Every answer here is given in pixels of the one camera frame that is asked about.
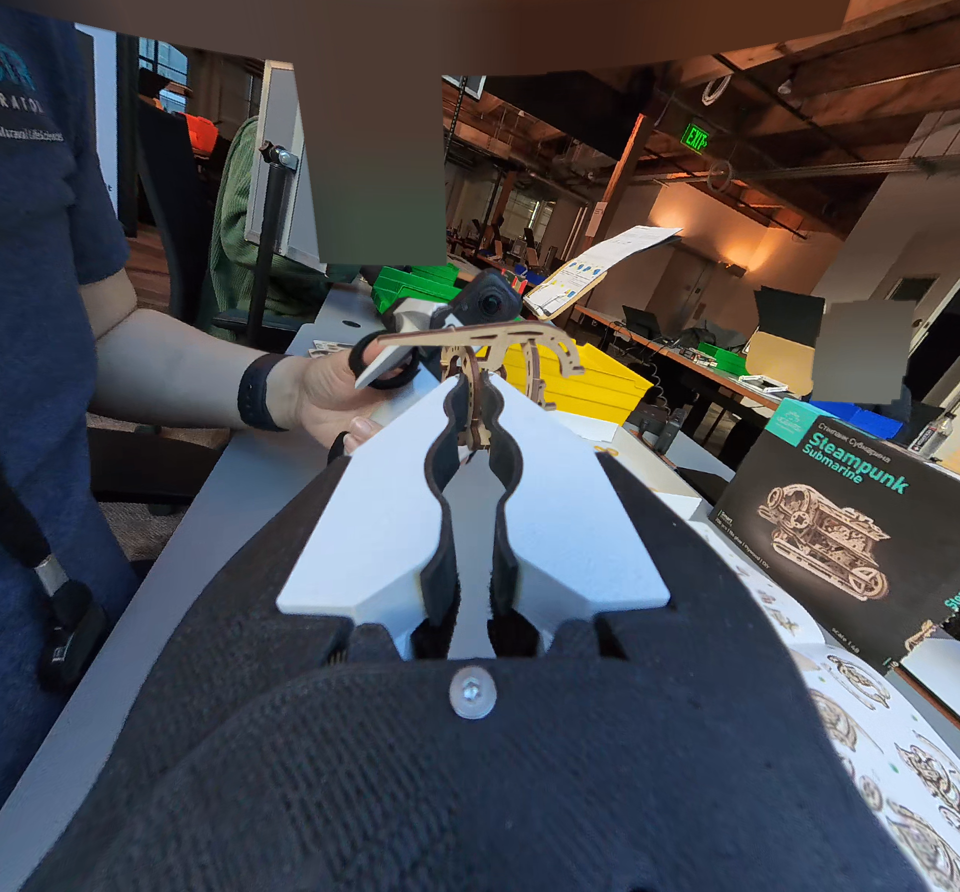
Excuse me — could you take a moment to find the person's left forearm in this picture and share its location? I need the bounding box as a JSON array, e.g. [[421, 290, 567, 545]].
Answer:
[[78, 269, 260, 431]]

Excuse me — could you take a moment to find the curved wooden model part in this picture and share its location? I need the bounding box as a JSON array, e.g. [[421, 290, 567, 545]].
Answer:
[[375, 320, 586, 458]]

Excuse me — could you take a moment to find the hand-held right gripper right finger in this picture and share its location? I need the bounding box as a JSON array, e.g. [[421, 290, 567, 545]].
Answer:
[[478, 373, 672, 651]]

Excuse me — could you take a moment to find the tall black chair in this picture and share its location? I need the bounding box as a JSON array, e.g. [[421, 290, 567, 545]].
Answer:
[[138, 100, 219, 323]]

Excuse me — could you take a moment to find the open cardboard box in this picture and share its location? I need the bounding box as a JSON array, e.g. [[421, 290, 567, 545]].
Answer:
[[746, 288, 826, 398]]

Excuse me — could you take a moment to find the printed instruction sheet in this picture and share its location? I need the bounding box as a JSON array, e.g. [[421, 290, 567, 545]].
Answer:
[[705, 517, 960, 892]]

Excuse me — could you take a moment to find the small green bin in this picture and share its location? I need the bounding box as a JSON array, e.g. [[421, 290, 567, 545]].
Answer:
[[697, 340, 747, 375]]

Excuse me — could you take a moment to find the wooden clipboard stand with paper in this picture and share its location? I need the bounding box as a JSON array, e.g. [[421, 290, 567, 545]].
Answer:
[[522, 226, 684, 321]]

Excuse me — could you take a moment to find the person's left hand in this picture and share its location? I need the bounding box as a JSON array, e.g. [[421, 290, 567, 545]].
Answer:
[[266, 346, 421, 452]]

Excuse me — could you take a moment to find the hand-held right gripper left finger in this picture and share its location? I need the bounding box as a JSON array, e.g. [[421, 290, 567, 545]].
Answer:
[[276, 374, 472, 662]]

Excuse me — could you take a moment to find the clear water bottle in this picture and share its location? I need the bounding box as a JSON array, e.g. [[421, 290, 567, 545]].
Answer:
[[907, 412, 957, 458]]

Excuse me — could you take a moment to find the green plastic bin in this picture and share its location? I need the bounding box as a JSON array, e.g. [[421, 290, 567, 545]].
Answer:
[[371, 265, 460, 315]]

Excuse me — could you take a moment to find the black wristband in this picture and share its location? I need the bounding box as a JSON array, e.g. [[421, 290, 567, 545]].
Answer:
[[237, 353, 292, 433]]

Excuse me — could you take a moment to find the yellow plastic bin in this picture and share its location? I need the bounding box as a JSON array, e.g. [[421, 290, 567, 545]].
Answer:
[[480, 340, 655, 425]]

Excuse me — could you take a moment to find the white board panel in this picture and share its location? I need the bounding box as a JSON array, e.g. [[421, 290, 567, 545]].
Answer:
[[243, 59, 327, 266]]

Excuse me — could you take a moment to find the black stand pole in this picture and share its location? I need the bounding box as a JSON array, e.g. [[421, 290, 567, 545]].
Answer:
[[246, 142, 301, 349]]

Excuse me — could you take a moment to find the blue plastic bin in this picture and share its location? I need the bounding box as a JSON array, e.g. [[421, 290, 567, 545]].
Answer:
[[810, 400, 903, 440]]

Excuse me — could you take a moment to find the black model kit box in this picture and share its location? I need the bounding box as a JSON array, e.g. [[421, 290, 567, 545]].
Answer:
[[708, 397, 960, 673]]

